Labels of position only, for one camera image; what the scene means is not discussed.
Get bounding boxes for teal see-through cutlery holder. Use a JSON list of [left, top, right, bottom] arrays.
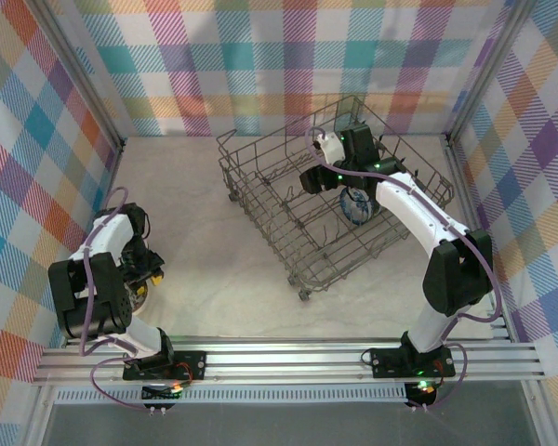
[[333, 98, 363, 134]]

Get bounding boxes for thin red wire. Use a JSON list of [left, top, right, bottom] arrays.
[[176, 361, 202, 386]]

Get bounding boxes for aluminium frame leg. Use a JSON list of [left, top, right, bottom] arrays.
[[523, 380, 557, 446], [21, 384, 57, 446]]

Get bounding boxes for aluminium frame post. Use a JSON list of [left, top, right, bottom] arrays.
[[444, 0, 538, 145], [30, 0, 127, 154]]

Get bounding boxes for aluminium side rail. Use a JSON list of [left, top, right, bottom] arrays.
[[63, 142, 126, 348], [443, 134, 515, 345]]

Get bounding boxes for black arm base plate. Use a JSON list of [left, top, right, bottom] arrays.
[[369, 347, 458, 379], [122, 348, 209, 383]]

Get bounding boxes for white slotted cable duct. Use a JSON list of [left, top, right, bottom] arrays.
[[53, 387, 410, 404]]

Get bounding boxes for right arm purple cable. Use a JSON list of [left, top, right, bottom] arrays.
[[305, 125, 503, 413]]

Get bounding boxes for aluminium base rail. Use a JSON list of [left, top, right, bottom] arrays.
[[31, 341, 548, 387]]

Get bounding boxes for grey wire dish rack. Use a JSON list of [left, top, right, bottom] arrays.
[[217, 95, 457, 302]]

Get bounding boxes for blue and white bowl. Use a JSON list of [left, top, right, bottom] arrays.
[[338, 187, 379, 228]]

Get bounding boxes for small controller board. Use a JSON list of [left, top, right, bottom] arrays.
[[405, 379, 439, 406], [140, 381, 184, 401]]

